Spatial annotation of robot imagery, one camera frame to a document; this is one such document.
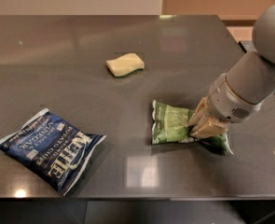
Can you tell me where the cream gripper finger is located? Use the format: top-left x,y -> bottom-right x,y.
187,97 -> 210,128
189,116 -> 229,139

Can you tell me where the green jalapeno chip bag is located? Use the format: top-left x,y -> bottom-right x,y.
152,100 -> 233,154

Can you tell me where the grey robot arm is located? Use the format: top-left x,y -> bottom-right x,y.
187,5 -> 275,138

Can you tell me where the blue Kettle chip bag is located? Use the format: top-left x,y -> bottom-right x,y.
0,108 -> 106,196

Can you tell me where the yellow sponge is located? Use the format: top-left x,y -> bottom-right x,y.
106,53 -> 144,77

